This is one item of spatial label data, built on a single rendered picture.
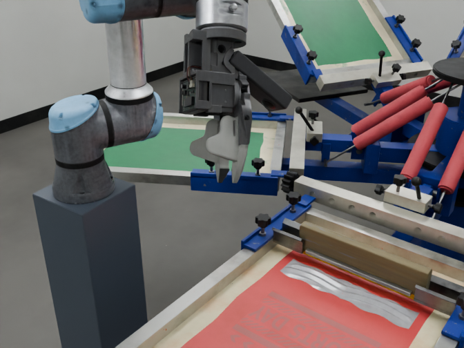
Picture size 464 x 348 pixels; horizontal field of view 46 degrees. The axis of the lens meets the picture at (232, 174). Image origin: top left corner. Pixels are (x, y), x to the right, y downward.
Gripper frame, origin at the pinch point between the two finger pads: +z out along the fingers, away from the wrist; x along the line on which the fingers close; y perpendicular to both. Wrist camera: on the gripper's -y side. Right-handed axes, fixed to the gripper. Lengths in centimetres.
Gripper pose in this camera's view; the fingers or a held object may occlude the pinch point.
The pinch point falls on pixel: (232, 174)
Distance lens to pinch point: 79.6
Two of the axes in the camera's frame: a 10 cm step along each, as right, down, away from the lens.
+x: 4.2, -0.1, -9.1
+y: -9.1, -0.3, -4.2
